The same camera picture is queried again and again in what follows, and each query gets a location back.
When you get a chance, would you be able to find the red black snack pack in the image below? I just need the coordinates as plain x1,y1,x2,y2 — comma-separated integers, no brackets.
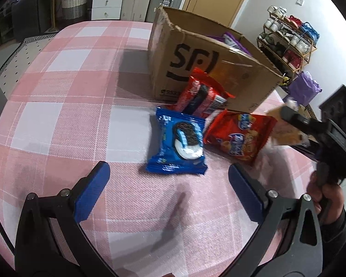
171,68,235,118

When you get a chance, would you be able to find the person's right hand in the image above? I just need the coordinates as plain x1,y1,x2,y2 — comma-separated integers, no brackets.
307,171,344,224

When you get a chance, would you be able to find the dotted white rug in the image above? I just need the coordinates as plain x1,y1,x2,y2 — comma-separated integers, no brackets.
0,33,59,83

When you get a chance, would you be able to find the brown cardboard SF box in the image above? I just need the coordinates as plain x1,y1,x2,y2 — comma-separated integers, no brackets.
148,7,283,113

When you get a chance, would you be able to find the woven laundry basket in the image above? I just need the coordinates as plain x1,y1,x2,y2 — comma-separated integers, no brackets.
61,0,87,20

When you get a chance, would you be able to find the clear biscuit packet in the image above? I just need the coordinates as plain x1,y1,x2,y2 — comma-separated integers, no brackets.
266,98,310,146

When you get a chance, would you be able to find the wooden shoe rack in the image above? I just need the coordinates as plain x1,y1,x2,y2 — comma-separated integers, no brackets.
257,5,320,79

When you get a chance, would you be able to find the red chip bag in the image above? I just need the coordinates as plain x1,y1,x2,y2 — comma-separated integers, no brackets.
203,109,277,165

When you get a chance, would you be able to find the blue oreo cookie pack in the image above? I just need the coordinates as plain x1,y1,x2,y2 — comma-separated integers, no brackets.
146,108,207,175

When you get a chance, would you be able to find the dark refrigerator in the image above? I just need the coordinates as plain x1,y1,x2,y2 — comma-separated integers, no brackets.
0,0,51,42

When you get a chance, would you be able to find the pink checked tablecloth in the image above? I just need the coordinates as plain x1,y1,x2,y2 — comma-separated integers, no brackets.
0,19,318,277

